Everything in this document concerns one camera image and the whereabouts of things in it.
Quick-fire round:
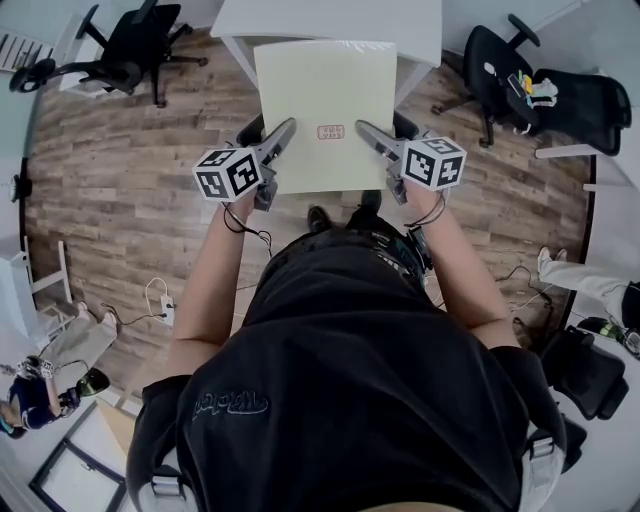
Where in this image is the light wooden board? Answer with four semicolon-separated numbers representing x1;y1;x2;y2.
97;399;142;456

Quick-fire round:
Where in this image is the person's black t-shirt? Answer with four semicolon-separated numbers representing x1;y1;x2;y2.
124;209;586;512

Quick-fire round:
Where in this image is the black wall fixture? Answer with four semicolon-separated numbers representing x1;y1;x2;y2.
9;174;34;202

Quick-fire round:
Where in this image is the black office chair with clutter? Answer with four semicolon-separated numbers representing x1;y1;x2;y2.
432;13;633;157

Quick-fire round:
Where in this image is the grey shoulder strap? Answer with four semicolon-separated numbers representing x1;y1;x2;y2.
527;437;559;512
149;472;184;512

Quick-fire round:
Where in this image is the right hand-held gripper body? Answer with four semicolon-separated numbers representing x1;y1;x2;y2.
385;136;468;206

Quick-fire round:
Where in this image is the white low cabinet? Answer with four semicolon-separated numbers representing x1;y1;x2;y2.
52;9;101;94

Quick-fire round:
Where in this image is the person's black left shoe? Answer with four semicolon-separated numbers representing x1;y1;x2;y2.
307;205;332;234

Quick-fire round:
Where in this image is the wall book shelf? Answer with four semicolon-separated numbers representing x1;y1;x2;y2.
0;32;56;74

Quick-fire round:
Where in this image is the black framed glass door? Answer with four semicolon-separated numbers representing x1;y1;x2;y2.
29;403;129;512

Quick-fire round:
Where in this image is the black waist device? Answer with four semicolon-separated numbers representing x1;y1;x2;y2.
405;225;432;272

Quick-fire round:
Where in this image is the black wrist cord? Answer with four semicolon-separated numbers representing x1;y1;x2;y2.
403;193;447;228
223;202;274;254

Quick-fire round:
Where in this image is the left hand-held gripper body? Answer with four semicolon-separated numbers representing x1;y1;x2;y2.
191;146;279;213

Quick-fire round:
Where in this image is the black mesh office chair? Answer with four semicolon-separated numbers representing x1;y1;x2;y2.
539;324;631;422

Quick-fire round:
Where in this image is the white crumpled item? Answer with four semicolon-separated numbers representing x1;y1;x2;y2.
529;77;559;109

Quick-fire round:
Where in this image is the person's right forearm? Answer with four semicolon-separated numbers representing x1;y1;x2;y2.
407;187;514;335

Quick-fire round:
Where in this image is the pale yellow plastic packet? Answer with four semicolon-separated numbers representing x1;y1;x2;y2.
253;39;399;196

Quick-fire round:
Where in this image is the white metal frame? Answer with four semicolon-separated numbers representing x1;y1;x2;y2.
22;239;75;304

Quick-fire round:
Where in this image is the white side table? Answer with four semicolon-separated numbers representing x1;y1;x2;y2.
534;104;640;201

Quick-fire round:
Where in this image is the black empty office chair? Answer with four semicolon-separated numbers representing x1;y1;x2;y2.
8;0;209;109

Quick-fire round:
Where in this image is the person's left forearm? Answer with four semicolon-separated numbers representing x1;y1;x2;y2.
172;194;261;349

